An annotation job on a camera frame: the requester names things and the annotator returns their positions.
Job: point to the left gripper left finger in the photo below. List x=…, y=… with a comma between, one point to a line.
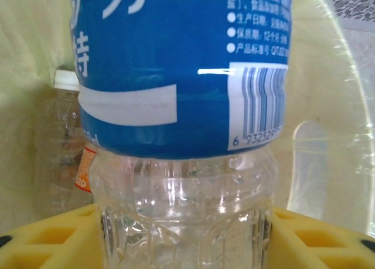
x=73, y=251

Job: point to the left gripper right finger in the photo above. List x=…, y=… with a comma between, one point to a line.
x=307, y=251

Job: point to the orange-label bottle orange cap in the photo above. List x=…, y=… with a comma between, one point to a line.
x=85, y=169

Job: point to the clear bottle white cap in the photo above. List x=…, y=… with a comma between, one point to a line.
x=66, y=78

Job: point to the clear bottle blue label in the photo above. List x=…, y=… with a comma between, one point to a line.
x=175, y=46

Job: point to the cream plastic waste bin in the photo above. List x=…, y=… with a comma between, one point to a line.
x=331, y=75

